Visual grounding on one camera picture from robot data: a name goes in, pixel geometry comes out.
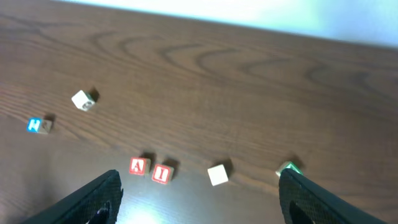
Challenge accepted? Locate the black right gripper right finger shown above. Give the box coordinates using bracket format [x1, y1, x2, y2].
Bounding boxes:
[279, 169, 385, 224]

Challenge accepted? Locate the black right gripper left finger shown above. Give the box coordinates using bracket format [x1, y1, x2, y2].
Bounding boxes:
[23, 170, 123, 224]

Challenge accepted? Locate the red letter A block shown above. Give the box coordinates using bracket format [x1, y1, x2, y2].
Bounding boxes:
[129, 157, 151, 176]

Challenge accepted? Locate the red letter I block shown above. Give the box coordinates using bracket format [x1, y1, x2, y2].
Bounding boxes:
[152, 164, 174, 185]

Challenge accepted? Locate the blue number 2 block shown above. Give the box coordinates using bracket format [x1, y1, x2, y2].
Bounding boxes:
[26, 118, 53, 134]

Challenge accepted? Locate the green letter R block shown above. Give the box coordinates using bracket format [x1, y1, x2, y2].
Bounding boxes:
[275, 161, 303, 177]

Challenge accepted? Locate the blue edged picture block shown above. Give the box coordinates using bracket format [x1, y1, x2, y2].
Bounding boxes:
[207, 164, 229, 186]

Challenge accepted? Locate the yellow wooden block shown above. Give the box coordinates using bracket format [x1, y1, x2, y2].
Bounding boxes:
[71, 90, 96, 111]

